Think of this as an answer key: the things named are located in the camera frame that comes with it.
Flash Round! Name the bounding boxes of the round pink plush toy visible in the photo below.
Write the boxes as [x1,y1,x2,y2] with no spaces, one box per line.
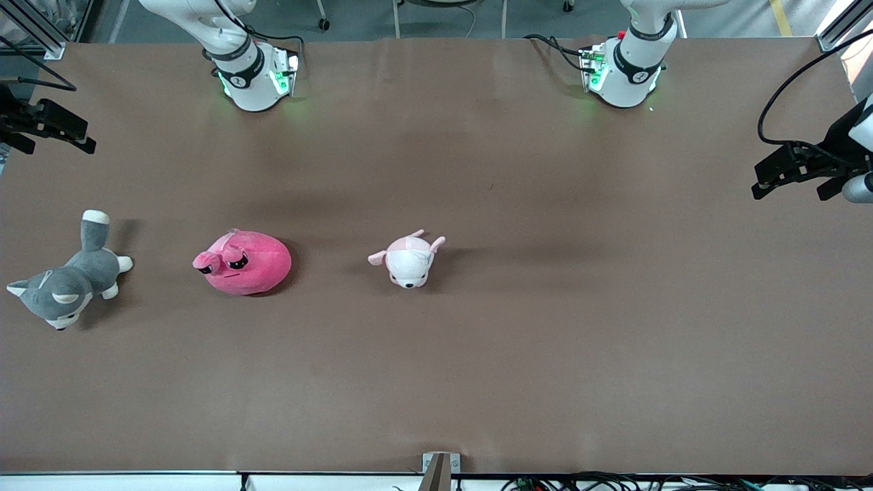
[192,229,293,296]

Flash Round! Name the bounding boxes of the grey husky plush toy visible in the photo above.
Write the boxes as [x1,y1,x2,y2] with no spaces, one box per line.
[7,209,134,331]

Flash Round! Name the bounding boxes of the white pink plush dog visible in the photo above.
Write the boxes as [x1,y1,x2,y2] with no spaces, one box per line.
[368,230,446,289]

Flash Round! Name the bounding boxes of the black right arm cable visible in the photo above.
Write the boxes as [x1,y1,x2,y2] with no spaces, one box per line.
[0,34,77,93]

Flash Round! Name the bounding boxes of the aluminium frame profile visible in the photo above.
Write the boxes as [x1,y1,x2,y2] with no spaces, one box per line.
[816,0,873,54]
[0,0,68,61]

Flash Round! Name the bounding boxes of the black right base cable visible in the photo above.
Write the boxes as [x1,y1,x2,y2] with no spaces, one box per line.
[218,0,306,54]

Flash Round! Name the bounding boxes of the black base cable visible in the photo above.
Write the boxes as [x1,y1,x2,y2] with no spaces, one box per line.
[523,33,589,73]
[218,0,306,54]

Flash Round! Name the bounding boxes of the black left base cable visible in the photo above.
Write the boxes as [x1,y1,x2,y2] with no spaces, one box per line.
[523,33,589,73]

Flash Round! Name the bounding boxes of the black cable bundle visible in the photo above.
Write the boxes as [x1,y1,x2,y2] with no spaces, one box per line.
[501,472,873,491]

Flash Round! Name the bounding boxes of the metal table edge bracket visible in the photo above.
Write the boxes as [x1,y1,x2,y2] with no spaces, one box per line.
[421,452,461,491]

